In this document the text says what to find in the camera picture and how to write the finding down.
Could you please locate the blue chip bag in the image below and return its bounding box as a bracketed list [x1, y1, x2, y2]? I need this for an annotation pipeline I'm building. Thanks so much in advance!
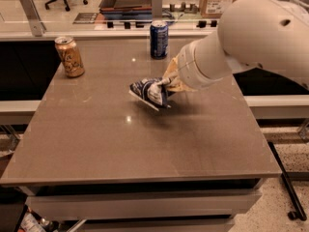
[129, 77, 173, 111]

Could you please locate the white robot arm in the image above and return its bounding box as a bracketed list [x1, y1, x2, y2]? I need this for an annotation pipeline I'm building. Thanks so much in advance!
[163, 0, 309, 92]

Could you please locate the blue soda can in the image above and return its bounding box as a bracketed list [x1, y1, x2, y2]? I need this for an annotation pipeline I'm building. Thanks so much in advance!
[150, 20, 168, 59]

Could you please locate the orange soda can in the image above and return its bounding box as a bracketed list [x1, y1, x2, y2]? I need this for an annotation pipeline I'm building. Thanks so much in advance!
[55, 36, 85, 77]

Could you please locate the upper grey drawer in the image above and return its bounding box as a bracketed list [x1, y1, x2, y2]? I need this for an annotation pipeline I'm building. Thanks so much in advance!
[26, 189, 262, 220]

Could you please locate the grey drawer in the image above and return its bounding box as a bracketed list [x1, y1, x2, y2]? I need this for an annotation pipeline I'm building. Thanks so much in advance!
[73, 218, 235, 232]
[26, 189, 262, 220]

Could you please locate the lower grey drawer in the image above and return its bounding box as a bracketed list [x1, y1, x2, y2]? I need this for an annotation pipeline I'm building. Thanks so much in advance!
[73, 218, 235, 232]

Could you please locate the black floor bar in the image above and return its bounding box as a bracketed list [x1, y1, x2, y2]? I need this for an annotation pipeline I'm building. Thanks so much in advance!
[268, 142, 308, 221]

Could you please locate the middle metal glass bracket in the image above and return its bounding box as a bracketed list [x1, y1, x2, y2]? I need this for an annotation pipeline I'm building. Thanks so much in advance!
[152, 0, 162, 18]

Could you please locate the left metal glass bracket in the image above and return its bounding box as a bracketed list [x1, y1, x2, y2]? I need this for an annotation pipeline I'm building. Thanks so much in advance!
[19, 0, 45, 37]

